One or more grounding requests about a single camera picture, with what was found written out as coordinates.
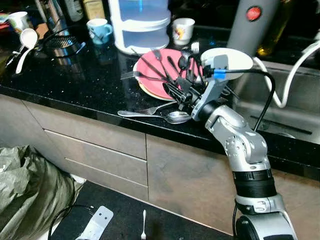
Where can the white bowl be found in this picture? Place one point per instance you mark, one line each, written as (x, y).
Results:
(235, 60)

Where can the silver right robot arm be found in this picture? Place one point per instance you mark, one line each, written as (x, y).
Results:
(242, 142)

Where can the black spoon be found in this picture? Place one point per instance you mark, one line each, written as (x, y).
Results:
(183, 62)

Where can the cream plate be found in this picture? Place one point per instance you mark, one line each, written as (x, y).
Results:
(150, 93)

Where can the steel spoon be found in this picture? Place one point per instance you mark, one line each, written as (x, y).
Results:
(177, 117)

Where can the white plastic fork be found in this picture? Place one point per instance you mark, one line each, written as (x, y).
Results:
(195, 47)

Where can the steel fork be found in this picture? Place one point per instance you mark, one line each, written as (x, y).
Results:
(145, 110)
(131, 75)
(144, 225)

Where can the pink plate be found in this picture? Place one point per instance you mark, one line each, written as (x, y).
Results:
(150, 65)

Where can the black fork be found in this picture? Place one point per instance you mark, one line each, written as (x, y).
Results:
(156, 54)

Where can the white mug with print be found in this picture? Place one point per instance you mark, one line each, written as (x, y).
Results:
(183, 31)

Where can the translucent stacked plastic container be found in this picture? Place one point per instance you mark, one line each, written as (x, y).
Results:
(140, 25)

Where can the grey canister with red button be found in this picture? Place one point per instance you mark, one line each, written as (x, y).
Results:
(250, 35)

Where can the brown cabinet door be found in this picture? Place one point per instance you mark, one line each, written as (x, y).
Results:
(190, 180)

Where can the brown drawer front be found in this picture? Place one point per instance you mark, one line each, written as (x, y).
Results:
(90, 127)
(100, 167)

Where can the blue mug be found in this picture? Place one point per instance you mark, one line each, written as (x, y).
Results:
(99, 31)

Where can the stainless steel sink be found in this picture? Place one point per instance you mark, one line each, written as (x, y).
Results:
(295, 90)

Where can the olive oil bottle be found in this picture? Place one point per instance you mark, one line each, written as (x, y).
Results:
(282, 30)

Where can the yellow jar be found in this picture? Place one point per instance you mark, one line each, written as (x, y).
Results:
(94, 9)

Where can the steel mesh strainer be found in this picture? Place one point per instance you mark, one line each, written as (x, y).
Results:
(62, 46)

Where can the clear glass bottle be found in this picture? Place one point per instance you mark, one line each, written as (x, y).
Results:
(57, 15)

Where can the white ladle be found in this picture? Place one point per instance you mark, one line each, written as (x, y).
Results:
(28, 37)

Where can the small white mug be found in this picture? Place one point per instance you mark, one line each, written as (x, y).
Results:
(19, 22)

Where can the crumpled grey-green plastic bag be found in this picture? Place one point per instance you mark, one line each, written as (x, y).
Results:
(30, 195)

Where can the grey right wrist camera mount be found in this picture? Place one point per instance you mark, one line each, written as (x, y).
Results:
(215, 87)

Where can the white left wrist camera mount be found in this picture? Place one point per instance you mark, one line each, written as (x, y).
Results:
(100, 220)

